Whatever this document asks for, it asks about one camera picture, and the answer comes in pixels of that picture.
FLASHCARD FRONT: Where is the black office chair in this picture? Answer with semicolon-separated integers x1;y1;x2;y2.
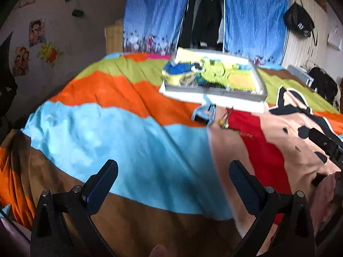
0;31;18;141

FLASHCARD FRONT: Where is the black hanging jacket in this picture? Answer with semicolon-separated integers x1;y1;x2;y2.
178;0;224;52

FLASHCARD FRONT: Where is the white storage box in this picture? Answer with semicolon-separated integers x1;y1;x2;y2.
288;64;314;87

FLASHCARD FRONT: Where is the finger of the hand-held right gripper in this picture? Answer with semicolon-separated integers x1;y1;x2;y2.
308;128;343;167

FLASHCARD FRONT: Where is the black drawstring bag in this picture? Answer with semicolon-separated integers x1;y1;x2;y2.
283;2;318;46

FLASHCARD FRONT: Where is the wooden cabinet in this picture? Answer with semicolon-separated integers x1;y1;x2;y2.
104;24;124;55

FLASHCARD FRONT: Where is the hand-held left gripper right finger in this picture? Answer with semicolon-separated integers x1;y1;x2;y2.
228;160;315;257

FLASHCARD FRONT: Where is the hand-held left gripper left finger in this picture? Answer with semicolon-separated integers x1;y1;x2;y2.
31;159;119;257

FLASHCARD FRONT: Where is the white paper bag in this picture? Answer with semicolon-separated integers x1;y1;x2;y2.
327;27;343;50

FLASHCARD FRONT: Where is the pink towel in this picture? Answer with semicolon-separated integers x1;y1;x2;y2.
0;217;30;257

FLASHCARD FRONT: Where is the colourful striped blanket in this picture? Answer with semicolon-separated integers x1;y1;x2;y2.
0;52;343;257

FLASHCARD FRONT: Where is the person's left hand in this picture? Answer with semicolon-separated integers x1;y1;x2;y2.
149;244;167;257

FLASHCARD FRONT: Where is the yellow bear wall poster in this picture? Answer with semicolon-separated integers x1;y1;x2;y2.
38;41;64;66

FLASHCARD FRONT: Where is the blue dotted curtain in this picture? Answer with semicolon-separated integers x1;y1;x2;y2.
222;0;289;64
123;0;193;54

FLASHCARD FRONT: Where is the cartoon family wall poster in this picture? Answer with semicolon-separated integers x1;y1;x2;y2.
12;46;31;77

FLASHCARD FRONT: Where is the cartoon fighter wall poster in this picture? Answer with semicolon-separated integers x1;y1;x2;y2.
29;18;46;48

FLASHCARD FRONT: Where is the cream wooden wardrobe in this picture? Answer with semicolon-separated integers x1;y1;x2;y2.
281;0;343;86

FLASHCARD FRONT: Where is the black clothes pile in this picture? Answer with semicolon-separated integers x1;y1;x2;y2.
308;67;340;104

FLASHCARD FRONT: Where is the green cartoon printed cloth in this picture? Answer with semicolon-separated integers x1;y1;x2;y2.
162;48;258;91

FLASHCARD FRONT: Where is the black cable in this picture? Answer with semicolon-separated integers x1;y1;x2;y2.
0;208;30;245

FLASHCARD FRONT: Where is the red wall decoration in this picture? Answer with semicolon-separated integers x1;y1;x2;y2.
312;0;328;13

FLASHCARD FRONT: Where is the grey shallow tray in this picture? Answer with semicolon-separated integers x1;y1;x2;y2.
159;48;268;102

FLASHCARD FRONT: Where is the silver wristwatch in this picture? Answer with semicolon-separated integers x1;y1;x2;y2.
191;94;217;127

